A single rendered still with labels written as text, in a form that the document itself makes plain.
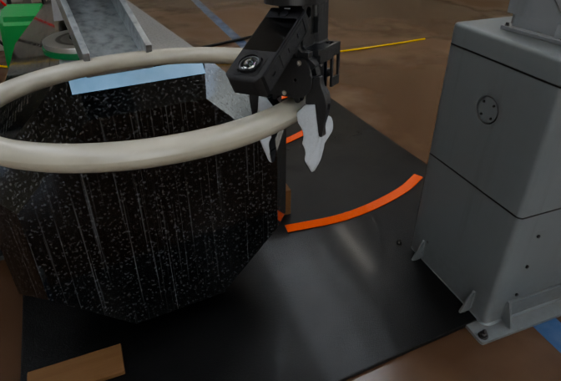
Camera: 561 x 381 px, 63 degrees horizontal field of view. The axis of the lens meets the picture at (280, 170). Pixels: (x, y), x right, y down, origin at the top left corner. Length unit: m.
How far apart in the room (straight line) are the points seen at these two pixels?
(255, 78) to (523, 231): 1.09
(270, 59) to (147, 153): 0.15
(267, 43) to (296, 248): 1.33
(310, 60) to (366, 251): 1.32
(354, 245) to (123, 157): 1.41
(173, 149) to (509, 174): 1.05
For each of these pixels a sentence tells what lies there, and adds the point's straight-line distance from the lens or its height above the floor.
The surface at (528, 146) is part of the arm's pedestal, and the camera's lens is 1.30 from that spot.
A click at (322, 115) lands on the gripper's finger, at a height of 0.95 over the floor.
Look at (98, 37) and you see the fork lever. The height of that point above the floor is 0.92.
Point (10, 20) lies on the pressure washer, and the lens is 3.26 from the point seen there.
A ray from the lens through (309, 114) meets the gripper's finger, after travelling 0.54.
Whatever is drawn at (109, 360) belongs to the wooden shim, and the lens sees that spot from 1.49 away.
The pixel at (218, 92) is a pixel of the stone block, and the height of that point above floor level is 0.73.
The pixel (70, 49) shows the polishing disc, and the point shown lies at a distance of 1.24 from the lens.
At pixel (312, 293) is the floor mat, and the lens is 1.60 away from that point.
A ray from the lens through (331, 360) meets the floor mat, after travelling 1.44.
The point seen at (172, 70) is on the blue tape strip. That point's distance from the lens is 1.17.
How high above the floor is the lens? 1.17
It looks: 31 degrees down
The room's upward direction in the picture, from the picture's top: straight up
